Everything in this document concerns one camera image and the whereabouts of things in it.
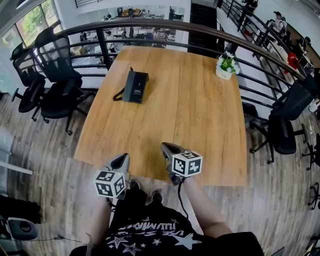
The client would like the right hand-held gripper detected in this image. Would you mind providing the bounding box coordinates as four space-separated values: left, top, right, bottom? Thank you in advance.
159 142 204 186

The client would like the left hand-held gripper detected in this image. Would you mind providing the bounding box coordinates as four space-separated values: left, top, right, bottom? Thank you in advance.
93 152 131 200

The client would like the black telephone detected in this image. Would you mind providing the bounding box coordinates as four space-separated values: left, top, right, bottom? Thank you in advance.
121 70 150 105

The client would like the person's left forearm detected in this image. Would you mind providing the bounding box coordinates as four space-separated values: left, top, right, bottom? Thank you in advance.
89 196 114 247

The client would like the person's right forearm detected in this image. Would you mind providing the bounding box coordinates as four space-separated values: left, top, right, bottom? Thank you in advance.
180 176 234 239

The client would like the person's left shoe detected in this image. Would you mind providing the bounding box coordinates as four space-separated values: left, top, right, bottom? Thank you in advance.
128 178 141 191

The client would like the person's shoe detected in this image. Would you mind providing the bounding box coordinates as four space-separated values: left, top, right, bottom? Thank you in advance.
150 190 164 205
128 178 141 191

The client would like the person's right shoe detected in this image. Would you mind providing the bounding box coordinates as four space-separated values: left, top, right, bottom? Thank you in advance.
150 190 164 205

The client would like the wooden table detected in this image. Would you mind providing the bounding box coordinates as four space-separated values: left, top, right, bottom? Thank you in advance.
74 45 249 188

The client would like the black star-print t-shirt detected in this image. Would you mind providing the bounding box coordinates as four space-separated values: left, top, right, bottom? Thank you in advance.
69 187 265 256

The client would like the black waste bin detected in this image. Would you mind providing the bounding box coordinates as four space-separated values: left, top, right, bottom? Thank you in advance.
241 101 259 119

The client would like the black bag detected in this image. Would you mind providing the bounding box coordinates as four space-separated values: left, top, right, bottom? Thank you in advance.
0 194 42 225

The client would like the grey round device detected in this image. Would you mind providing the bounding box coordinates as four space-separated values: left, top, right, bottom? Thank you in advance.
6 216 39 241

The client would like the white pot with flowers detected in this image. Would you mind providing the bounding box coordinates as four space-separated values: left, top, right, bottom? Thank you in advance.
215 51 241 81

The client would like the white desk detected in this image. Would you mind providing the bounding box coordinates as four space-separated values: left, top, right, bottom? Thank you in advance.
0 128 34 196

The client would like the black mesh office chair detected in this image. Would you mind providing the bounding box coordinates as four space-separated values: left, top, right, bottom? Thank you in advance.
300 123 320 172
33 31 98 136
249 79 315 165
10 42 47 121

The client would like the black chair base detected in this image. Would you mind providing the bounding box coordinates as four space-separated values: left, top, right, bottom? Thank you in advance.
307 181 320 210

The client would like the black railing with wooden handrail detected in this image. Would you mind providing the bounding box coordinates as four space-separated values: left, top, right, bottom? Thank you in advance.
51 17 316 118

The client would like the red garment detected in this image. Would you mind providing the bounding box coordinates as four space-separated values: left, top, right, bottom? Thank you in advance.
284 51 300 74

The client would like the large window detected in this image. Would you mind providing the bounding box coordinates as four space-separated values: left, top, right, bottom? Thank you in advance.
1 0 61 49

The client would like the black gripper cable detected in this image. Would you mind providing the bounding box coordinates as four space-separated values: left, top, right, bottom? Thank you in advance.
177 180 190 220

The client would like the thin floor cable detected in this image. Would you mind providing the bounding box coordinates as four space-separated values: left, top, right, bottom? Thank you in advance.
31 235 84 244

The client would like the black coiled telephone cord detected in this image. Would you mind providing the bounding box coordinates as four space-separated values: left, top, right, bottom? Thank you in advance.
112 87 126 102

